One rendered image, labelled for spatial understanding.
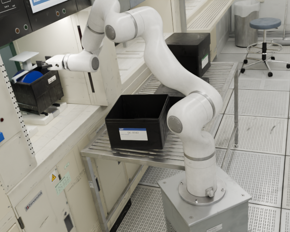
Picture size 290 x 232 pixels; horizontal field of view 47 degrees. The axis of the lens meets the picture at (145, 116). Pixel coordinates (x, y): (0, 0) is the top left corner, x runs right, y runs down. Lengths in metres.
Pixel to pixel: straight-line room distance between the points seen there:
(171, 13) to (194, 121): 2.12
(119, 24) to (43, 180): 0.80
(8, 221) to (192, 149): 0.78
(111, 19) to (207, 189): 0.72
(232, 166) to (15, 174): 1.78
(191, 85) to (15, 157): 0.76
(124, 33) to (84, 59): 0.44
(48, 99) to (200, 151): 0.97
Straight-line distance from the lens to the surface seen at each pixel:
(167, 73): 1.17
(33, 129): 1.80
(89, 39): 1.45
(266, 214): 2.40
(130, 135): 1.64
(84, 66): 1.58
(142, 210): 2.45
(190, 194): 1.37
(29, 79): 1.91
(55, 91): 1.91
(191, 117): 1.10
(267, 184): 2.62
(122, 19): 1.19
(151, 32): 1.24
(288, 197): 2.54
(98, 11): 1.34
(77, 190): 1.84
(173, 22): 3.15
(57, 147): 1.64
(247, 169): 2.74
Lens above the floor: 1.69
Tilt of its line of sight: 28 degrees down
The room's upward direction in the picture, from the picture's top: 9 degrees counter-clockwise
